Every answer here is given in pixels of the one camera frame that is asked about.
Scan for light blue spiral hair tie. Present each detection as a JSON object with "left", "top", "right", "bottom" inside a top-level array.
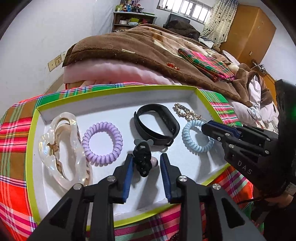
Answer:
[{"left": 181, "top": 119, "right": 216, "bottom": 153}]

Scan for gold rhinestone hair clip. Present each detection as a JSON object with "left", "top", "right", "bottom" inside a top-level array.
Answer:
[{"left": 173, "top": 103, "right": 206, "bottom": 121}]

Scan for black smart wristband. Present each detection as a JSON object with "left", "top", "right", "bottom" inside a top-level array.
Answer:
[{"left": 133, "top": 103, "right": 180, "bottom": 147}]

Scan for clear pearly hair claw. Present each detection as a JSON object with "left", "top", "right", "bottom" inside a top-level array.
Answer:
[{"left": 38, "top": 112, "right": 93, "bottom": 190}]

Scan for black hair tie grey bead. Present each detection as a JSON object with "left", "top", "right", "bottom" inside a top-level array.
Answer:
[{"left": 133, "top": 138, "right": 159, "bottom": 177}]

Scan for purple spiral hair tie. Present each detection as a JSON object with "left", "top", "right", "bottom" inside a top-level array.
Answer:
[{"left": 81, "top": 121, "right": 124, "bottom": 165}]

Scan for person's right hand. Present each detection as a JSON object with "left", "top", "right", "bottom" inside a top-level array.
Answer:
[{"left": 253, "top": 187, "right": 294, "bottom": 208}]

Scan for white floral quilt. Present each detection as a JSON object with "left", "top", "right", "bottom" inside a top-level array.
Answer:
[{"left": 222, "top": 50, "right": 278, "bottom": 133}]

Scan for folded plaid cloth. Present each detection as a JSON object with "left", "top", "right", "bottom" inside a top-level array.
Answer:
[{"left": 178, "top": 48, "right": 235, "bottom": 82}]

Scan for red green plaid cloth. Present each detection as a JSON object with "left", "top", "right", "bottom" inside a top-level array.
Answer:
[{"left": 1, "top": 82, "right": 253, "bottom": 240}]

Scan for yellow-green shallow cardboard box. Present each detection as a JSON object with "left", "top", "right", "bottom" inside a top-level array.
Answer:
[{"left": 26, "top": 85, "right": 228, "bottom": 227}]

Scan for small red hair clip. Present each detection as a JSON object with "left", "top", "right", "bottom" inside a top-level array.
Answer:
[{"left": 166, "top": 62, "right": 180, "bottom": 70}]

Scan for wooden wardrobe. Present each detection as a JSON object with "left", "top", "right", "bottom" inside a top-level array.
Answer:
[{"left": 219, "top": 4, "right": 278, "bottom": 98}]

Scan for spotted cream curtain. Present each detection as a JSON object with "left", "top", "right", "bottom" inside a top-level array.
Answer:
[{"left": 200, "top": 0, "right": 238, "bottom": 46}]

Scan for dark clothes pile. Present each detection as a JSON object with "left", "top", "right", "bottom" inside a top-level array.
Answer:
[{"left": 164, "top": 20, "right": 200, "bottom": 41}]

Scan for brown fleece blanket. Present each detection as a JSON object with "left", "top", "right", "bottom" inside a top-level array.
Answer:
[{"left": 62, "top": 24, "right": 275, "bottom": 108}]

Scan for window with bars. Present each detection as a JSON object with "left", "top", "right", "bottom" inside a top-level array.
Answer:
[{"left": 157, "top": 0, "right": 212, "bottom": 24}]

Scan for pink bed sheet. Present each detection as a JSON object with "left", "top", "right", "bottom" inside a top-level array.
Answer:
[{"left": 63, "top": 59, "right": 180, "bottom": 87}]

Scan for dark wooden shelf unit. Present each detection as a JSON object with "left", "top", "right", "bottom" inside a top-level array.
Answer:
[{"left": 111, "top": 11, "right": 157, "bottom": 32}]

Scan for purple flower branches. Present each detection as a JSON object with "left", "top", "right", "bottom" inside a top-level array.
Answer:
[{"left": 130, "top": 0, "right": 144, "bottom": 11}]

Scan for wall socket plates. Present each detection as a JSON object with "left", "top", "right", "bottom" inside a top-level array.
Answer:
[{"left": 48, "top": 51, "right": 66, "bottom": 72}]

